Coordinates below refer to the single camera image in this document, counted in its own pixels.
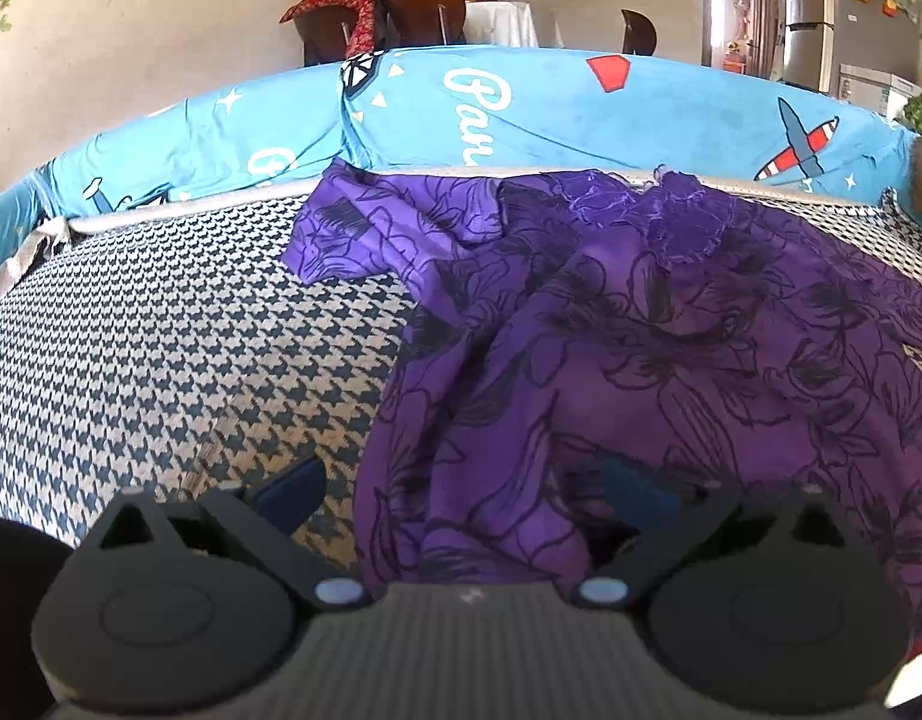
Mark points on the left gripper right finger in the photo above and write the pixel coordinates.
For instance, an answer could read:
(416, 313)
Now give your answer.
(670, 522)

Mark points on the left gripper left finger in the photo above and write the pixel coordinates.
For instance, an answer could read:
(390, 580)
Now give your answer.
(258, 524)

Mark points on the purple floral garment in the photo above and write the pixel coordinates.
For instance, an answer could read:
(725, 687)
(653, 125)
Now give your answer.
(566, 319)

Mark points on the houndstooth sofa seat cover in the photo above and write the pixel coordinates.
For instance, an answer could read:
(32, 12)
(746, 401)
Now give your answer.
(183, 353)

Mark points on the blue printed sofa back cover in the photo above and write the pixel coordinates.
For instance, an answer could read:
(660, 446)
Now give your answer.
(470, 106)

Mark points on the dark wooden chair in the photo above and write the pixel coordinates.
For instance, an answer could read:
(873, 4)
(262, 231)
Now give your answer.
(640, 36)
(419, 23)

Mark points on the red patterned cloth on chair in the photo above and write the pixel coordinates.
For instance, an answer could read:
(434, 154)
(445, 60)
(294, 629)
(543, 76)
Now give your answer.
(333, 30)

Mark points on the white clothed dining table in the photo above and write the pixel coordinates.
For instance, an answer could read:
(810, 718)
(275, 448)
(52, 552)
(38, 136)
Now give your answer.
(501, 23)

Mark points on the silver refrigerator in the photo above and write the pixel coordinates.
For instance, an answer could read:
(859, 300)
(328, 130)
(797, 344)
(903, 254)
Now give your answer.
(823, 36)

